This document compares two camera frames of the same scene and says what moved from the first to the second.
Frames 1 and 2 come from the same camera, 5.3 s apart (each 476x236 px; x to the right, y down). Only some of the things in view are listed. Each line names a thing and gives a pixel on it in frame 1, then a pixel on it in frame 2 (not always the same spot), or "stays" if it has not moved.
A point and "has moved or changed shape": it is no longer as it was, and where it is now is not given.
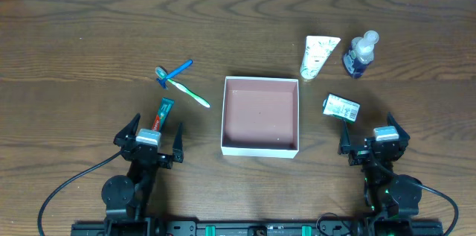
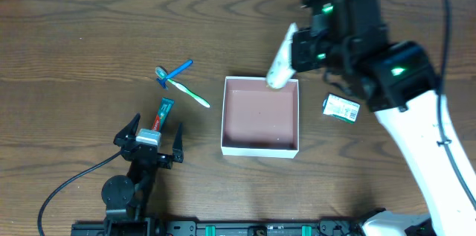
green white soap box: (336, 106) stays
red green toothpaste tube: (163, 112) stays
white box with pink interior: (260, 117) stays
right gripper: (377, 149) → (303, 50)
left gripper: (147, 152) stays
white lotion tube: (317, 50) has moved or changed shape
